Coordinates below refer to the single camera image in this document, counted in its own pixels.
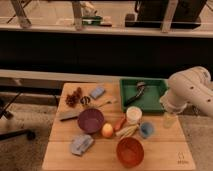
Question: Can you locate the black handled brush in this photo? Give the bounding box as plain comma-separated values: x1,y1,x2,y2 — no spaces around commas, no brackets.
124,82,146,106

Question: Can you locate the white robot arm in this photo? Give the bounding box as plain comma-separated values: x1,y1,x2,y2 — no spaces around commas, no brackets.
159,66,213,129

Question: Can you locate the small blue cup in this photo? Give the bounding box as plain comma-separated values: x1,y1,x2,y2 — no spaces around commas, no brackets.
139,122,154,138

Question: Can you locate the green plastic tray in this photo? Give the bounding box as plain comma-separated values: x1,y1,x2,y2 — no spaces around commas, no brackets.
119,78,167,113

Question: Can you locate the white cup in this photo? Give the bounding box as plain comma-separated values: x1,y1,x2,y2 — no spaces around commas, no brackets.
126,106,142,124

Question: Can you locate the orange carrot toy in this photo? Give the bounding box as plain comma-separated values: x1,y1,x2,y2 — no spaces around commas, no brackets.
114,117,126,131

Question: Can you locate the orange red bowl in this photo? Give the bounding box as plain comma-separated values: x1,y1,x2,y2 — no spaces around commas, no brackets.
116,137,144,168

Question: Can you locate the pale corn toy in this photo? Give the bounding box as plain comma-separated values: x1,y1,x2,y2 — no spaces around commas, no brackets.
116,125,138,138

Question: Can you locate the cream plastic fork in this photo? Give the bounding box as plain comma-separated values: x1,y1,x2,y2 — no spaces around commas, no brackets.
97,98,117,108

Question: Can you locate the blue sponge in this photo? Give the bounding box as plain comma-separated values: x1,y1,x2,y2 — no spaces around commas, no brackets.
89,86,105,100

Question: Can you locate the purple bowl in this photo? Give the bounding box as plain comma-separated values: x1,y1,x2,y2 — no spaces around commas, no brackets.
77,108,105,134

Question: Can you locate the black and white clip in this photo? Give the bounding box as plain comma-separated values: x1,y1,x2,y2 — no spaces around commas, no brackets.
80,96,91,106

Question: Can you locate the blue folded cloth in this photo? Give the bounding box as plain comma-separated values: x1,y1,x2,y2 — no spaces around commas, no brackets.
70,134,94,156

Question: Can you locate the green item on shelf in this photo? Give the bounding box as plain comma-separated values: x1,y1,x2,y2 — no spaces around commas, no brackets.
82,16,102,26

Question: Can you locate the black office chair base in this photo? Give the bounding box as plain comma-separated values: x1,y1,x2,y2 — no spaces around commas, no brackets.
0,91,37,142

